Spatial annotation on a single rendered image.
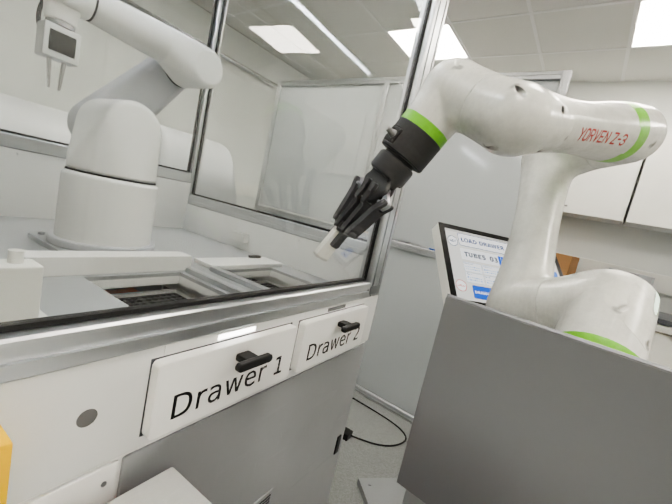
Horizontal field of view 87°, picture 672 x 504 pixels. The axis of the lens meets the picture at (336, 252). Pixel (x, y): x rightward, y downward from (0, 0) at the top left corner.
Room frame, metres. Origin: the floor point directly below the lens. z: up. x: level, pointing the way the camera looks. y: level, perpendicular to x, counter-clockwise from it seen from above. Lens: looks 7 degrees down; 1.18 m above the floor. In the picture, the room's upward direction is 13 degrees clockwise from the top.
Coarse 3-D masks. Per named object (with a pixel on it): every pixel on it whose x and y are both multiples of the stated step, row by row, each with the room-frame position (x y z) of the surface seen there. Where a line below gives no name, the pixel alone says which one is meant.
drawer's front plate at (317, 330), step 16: (304, 320) 0.71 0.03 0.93; (320, 320) 0.74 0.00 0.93; (336, 320) 0.80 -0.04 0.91; (352, 320) 0.87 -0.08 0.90; (304, 336) 0.70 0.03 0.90; (320, 336) 0.75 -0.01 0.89; (336, 336) 0.82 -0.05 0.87; (352, 336) 0.89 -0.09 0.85; (304, 352) 0.71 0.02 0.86; (320, 352) 0.76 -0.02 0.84; (336, 352) 0.83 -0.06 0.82; (304, 368) 0.72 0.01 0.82
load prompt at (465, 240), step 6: (462, 234) 1.25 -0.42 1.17; (462, 240) 1.23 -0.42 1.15; (468, 240) 1.25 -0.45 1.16; (474, 240) 1.26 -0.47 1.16; (480, 240) 1.27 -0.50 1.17; (486, 240) 1.28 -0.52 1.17; (492, 240) 1.29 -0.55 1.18; (468, 246) 1.23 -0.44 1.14; (474, 246) 1.24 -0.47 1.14; (480, 246) 1.25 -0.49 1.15; (486, 246) 1.26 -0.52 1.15; (492, 246) 1.27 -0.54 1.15; (498, 246) 1.28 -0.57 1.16; (504, 246) 1.29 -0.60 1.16; (498, 252) 1.26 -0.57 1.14; (504, 252) 1.27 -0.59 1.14
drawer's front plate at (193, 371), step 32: (192, 352) 0.48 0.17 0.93; (224, 352) 0.51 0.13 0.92; (256, 352) 0.58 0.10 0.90; (288, 352) 0.66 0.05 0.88; (160, 384) 0.43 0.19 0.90; (192, 384) 0.47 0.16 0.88; (224, 384) 0.53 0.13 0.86; (256, 384) 0.59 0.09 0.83; (160, 416) 0.43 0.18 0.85; (192, 416) 0.48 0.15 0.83
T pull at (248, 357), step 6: (240, 354) 0.54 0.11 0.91; (246, 354) 0.54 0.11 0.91; (252, 354) 0.54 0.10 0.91; (264, 354) 0.55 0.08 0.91; (270, 354) 0.56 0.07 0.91; (240, 360) 0.53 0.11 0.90; (246, 360) 0.52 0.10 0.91; (252, 360) 0.52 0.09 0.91; (258, 360) 0.53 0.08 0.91; (264, 360) 0.54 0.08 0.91; (270, 360) 0.56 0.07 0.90; (240, 366) 0.50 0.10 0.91; (246, 366) 0.51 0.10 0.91; (252, 366) 0.52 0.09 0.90; (240, 372) 0.50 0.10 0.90
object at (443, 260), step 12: (432, 228) 1.28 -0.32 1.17; (444, 228) 1.24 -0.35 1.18; (456, 228) 1.26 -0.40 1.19; (444, 240) 1.20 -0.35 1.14; (504, 240) 1.31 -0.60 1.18; (444, 252) 1.17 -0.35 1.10; (444, 264) 1.15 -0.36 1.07; (444, 276) 1.13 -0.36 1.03; (444, 288) 1.12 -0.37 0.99; (444, 300) 1.10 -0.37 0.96
